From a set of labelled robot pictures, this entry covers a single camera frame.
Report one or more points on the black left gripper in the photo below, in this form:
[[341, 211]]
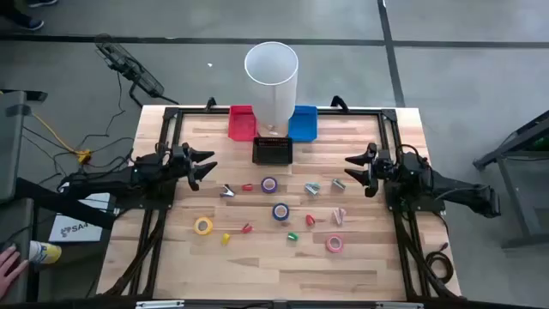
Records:
[[180, 163]]

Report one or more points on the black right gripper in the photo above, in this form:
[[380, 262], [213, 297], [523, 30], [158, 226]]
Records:
[[381, 167]]

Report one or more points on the grey mini stapler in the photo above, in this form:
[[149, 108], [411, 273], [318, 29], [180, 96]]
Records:
[[338, 184]]

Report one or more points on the pink staple remover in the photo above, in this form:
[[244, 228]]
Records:
[[339, 216]]

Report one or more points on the teal staple remover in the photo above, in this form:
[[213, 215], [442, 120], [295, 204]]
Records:
[[312, 188]]

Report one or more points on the red mini stapler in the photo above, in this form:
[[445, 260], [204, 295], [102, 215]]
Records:
[[309, 220], [247, 187], [246, 228]]

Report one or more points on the yellow mini stapler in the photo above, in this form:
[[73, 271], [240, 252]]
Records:
[[225, 239]]

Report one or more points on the blue tape roll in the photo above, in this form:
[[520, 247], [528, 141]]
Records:
[[274, 212]]

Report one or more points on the green mini stapler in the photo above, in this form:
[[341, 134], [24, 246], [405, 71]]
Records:
[[292, 236]]

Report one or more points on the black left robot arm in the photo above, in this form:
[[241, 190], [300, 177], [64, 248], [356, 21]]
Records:
[[111, 178]]

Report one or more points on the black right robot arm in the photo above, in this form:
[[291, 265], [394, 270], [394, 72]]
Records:
[[463, 189]]

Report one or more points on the black staple remover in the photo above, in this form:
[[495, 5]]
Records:
[[227, 192]]

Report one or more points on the yellow tape roll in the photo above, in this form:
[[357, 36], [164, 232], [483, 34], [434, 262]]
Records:
[[196, 226]]

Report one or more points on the purple tape roll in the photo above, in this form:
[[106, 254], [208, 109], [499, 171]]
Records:
[[263, 185]]

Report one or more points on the red plastic bin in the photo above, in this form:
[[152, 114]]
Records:
[[242, 124]]

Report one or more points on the blue plastic bin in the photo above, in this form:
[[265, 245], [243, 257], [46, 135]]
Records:
[[303, 124]]

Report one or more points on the black mesh basket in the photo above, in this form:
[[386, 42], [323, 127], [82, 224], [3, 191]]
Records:
[[272, 151]]

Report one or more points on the white cylinder lampshade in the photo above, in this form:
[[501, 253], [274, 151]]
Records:
[[274, 103]]

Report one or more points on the black floor fan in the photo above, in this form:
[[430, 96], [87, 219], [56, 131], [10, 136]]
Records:
[[128, 68]]

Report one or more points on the white printed sheet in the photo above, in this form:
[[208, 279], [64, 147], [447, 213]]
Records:
[[75, 229]]

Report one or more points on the grey metal table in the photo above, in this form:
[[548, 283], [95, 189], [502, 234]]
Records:
[[514, 180]]

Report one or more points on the yellow white can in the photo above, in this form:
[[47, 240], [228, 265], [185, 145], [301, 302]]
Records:
[[45, 253]]

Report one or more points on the grey side cabinet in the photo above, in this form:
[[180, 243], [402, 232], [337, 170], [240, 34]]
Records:
[[10, 146]]

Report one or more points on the person's hand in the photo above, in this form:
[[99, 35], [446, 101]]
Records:
[[10, 268]]

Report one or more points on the person's shoe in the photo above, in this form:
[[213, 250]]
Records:
[[30, 24]]

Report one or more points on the black aluminium table frame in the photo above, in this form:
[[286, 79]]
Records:
[[201, 110]]

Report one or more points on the black frame clamp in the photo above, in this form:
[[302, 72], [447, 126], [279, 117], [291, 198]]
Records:
[[210, 104], [339, 103]]

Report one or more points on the silver metal bracket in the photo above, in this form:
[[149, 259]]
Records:
[[401, 305], [158, 304]]

